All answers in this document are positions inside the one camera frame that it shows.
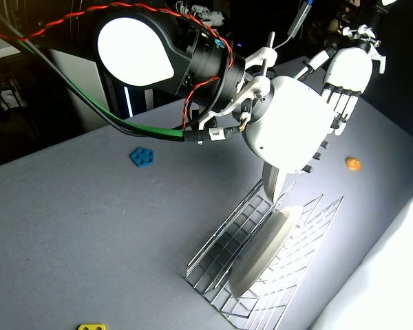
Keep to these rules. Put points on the yellow block with holes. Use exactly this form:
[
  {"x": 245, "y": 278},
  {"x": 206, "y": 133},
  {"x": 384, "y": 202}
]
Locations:
[{"x": 91, "y": 327}]

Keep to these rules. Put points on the blue pentagon block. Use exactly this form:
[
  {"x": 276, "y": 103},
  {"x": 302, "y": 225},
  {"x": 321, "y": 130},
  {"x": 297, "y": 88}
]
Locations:
[{"x": 142, "y": 157}]

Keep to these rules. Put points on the spare white robot hand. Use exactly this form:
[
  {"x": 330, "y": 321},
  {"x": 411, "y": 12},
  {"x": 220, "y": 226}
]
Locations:
[{"x": 210, "y": 15}]

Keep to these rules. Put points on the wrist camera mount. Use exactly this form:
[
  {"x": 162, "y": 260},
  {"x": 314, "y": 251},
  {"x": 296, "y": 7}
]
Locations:
[
  {"x": 261, "y": 55},
  {"x": 380, "y": 65}
]

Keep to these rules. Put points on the grey table cloth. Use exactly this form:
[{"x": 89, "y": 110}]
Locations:
[{"x": 89, "y": 223}]

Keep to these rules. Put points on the small orange toy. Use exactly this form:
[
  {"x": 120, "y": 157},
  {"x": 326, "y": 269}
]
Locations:
[{"x": 352, "y": 164}]

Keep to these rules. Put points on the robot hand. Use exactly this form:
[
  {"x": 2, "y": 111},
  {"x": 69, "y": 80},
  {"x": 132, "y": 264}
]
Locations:
[
  {"x": 351, "y": 68},
  {"x": 289, "y": 123}
]

